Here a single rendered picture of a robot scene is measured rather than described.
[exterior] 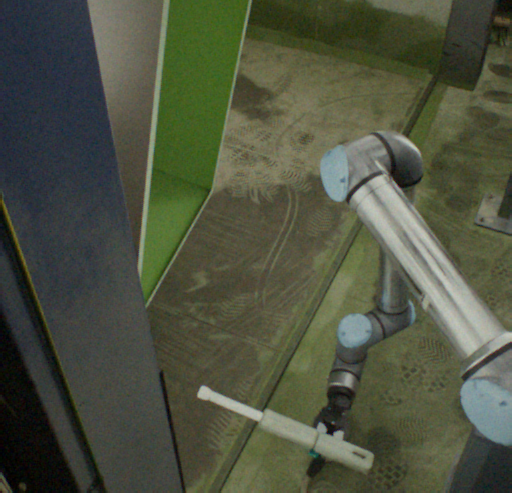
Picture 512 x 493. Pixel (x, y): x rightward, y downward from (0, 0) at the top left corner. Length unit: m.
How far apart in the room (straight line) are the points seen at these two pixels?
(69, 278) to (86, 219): 0.06
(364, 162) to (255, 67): 2.14
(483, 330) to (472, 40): 2.27
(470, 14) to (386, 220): 2.09
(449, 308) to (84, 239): 1.00
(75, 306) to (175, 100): 1.56
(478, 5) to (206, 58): 1.74
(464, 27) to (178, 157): 1.72
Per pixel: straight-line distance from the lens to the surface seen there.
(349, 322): 2.05
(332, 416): 2.05
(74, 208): 0.65
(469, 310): 1.54
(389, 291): 2.02
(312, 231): 2.86
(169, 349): 2.53
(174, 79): 2.18
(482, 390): 1.49
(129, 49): 1.37
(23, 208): 0.60
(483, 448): 1.80
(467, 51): 3.66
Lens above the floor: 2.09
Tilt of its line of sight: 47 degrees down
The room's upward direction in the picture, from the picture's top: 1 degrees counter-clockwise
